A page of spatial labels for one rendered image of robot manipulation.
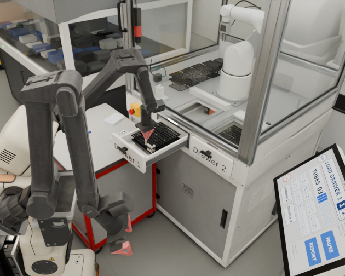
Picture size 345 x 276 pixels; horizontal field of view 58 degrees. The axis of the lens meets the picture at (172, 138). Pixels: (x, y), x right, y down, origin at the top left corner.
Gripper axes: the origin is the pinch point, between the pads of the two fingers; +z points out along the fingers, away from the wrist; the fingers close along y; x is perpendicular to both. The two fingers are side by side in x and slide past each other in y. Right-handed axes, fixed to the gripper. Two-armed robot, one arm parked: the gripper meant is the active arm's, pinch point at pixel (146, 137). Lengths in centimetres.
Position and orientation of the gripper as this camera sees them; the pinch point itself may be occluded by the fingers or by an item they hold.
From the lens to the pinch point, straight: 170.2
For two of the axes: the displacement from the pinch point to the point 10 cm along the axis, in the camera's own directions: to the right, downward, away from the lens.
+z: -0.3, 8.1, 5.8
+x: -6.8, -4.4, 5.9
